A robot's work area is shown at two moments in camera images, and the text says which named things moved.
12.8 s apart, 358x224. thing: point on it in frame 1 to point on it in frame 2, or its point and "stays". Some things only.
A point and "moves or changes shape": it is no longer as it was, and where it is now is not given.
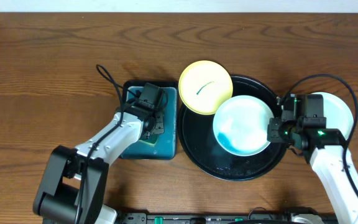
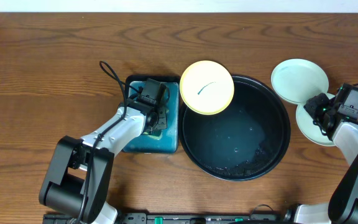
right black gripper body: [280, 132] to [319, 107]
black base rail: [254, 218] stays
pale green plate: [240, 126] to [296, 80]
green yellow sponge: [151, 140] moves or changes shape
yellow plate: [203, 86] stays
